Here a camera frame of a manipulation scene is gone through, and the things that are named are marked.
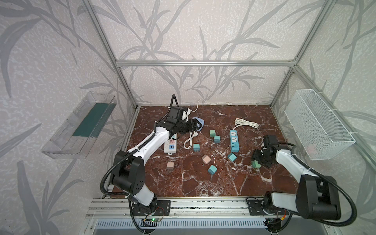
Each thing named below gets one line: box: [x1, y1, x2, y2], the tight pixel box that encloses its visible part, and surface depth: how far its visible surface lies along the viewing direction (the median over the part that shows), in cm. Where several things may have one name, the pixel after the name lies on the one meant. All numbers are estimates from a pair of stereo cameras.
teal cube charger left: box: [193, 143, 201, 153], surface depth 96 cm
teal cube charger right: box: [227, 152, 237, 163], surface depth 92 cm
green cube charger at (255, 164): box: [251, 160, 261, 169], surface depth 88 cm
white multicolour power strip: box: [163, 133, 178, 156], surface depth 96 cm
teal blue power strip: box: [229, 129, 240, 153], surface depth 98 cm
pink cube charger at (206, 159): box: [201, 154, 212, 165], surface depth 91 cm
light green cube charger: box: [209, 129, 216, 138], surface depth 104 cm
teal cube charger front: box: [207, 164, 218, 175], surface depth 86 cm
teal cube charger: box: [213, 135, 221, 144], surface depth 101 cm
